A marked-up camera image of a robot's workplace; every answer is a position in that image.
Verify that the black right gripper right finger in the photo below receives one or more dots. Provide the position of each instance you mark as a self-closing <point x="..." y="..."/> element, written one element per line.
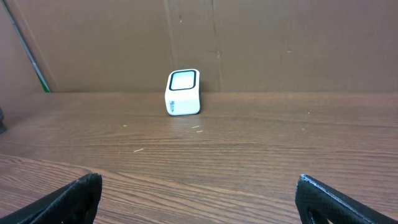
<point x="318" y="203"/>

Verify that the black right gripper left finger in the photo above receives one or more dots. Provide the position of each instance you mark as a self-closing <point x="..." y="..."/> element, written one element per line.
<point x="76" y="202"/>

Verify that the white barcode scanner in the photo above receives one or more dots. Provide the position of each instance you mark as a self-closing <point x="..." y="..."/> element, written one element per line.
<point x="182" y="94"/>

